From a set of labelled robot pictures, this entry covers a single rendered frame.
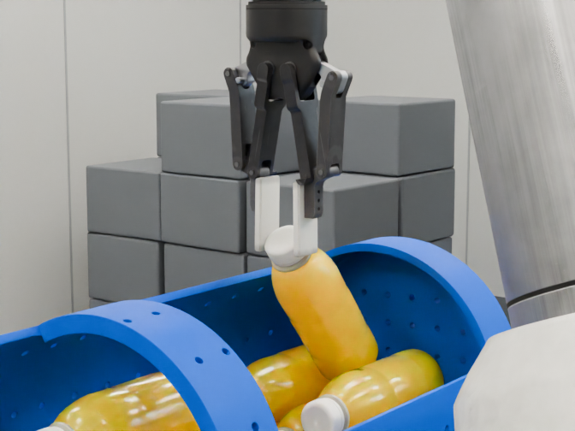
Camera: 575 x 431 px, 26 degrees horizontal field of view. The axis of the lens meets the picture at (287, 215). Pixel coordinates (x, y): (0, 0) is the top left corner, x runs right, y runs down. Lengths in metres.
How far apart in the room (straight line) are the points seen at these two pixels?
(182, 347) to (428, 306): 0.44
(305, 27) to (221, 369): 0.33
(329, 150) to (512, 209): 0.68
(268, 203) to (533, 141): 0.75
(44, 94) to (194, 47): 0.95
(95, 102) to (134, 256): 0.97
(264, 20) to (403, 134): 3.32
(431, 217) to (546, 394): 4.22
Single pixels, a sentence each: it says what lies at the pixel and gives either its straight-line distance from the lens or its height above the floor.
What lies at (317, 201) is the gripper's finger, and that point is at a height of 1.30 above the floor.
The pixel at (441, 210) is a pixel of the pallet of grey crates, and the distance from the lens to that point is 4.69.
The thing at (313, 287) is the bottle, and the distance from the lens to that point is 1.18.
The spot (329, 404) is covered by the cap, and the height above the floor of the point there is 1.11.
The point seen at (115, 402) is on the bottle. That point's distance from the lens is 1.01.
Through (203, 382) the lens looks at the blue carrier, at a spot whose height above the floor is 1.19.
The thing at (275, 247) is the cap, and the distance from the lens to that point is 1.17.
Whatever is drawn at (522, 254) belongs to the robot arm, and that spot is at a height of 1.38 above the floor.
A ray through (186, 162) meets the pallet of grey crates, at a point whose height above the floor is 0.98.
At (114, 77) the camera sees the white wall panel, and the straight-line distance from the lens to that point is 5.54.
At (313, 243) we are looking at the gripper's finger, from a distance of 1.17.
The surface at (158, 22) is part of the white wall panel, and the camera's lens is 5.74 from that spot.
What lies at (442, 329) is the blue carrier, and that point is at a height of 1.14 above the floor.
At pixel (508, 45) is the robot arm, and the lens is 0.46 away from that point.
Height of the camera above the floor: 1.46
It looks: 9 degrees down
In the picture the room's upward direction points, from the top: straight up
